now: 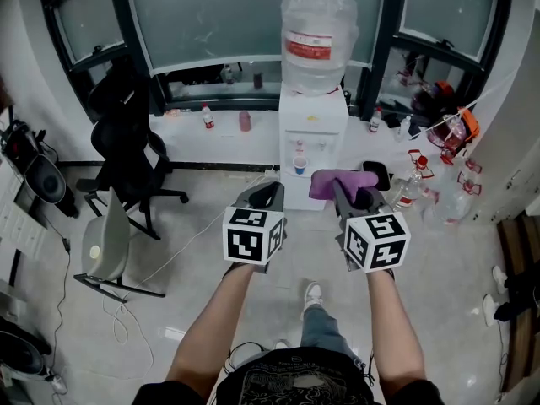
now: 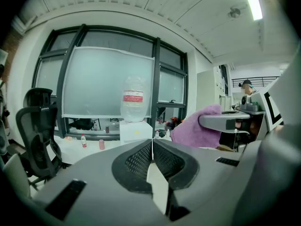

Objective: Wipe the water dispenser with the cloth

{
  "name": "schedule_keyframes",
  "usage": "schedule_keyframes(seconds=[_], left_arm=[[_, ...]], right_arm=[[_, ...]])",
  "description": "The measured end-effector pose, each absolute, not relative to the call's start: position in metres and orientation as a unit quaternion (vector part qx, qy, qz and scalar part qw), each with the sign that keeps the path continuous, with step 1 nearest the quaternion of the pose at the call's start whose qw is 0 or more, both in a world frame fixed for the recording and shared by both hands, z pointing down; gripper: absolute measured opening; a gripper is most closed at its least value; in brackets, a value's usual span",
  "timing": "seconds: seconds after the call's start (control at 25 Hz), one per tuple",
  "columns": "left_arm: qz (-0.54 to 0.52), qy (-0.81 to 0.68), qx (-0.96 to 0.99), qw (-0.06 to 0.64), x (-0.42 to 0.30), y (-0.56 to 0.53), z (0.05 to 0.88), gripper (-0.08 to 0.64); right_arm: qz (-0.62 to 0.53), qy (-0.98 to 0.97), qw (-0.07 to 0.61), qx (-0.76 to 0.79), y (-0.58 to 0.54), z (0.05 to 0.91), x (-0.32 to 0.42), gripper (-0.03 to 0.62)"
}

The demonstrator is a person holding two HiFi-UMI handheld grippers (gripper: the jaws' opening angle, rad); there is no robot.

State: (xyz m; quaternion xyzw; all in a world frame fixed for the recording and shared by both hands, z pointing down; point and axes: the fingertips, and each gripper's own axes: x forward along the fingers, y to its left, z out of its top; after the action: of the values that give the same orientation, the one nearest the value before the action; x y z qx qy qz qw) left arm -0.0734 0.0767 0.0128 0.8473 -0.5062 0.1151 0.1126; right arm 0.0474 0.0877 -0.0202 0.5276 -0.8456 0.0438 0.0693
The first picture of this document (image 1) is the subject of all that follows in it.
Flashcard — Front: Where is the black round appliance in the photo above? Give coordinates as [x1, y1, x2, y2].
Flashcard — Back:
[0, 316, 52, 380]

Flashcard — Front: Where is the person's left forearm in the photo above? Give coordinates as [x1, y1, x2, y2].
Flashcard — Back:
[165, 262, 257, 399]

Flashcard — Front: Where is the wooden cabinet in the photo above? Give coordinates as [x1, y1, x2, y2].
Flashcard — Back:
[496, 211, 540, 392]

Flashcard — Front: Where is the white cable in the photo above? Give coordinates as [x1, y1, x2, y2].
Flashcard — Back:
[102, 166, 279, 381]

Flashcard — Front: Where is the small red-label water bottle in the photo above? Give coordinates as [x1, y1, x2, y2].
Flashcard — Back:
[200, 102, 216, 131]
[368, 106, 384, 134]

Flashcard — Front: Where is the black office chair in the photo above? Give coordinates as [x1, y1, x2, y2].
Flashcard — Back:
[75, 57, 190, 241]

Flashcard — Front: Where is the white water dispenser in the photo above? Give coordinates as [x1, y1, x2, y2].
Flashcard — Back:
[278, 85, 349, 211]

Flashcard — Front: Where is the white drawer cabinet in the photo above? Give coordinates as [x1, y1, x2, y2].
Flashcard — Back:
[0, 158, 48, 289]

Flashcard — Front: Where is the grey plastic chair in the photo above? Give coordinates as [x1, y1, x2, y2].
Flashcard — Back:
[73, 186, 167, 304]

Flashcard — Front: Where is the red jug with orange cap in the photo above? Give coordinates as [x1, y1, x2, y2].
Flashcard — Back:
[425, 106, 481, 156]

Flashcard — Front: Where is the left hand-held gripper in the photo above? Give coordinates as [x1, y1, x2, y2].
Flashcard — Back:
[222, 181, 289, 275]

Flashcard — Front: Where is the purple cloth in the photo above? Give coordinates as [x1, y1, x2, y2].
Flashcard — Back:
[309, 169, 380, 202]

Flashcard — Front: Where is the clear bottle with red handle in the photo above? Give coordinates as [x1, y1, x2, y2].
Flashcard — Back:
[389, 149, 436, 211]

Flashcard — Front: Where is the person's jeans leg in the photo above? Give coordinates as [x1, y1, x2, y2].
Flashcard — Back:
[300, 304, 365, 365]

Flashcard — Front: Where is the small clear plastic bottle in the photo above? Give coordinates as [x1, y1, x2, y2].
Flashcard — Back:
[395, 115, 412, 143]

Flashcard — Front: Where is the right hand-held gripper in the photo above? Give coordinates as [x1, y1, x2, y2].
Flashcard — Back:
[332, 178, 413, 274]

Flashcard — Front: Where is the black cable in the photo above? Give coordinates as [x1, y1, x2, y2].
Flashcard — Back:
[40, 208, 73, 379]

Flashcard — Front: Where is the large clear water jug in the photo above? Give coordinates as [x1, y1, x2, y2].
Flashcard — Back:
[280, 0, 360, 98]

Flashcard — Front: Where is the person's black printed shirt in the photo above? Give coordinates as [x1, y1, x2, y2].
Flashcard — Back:
[134, 346, 446, 405]

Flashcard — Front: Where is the person's right forearm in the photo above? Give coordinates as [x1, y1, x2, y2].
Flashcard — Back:
[364, 267, 427, 392]

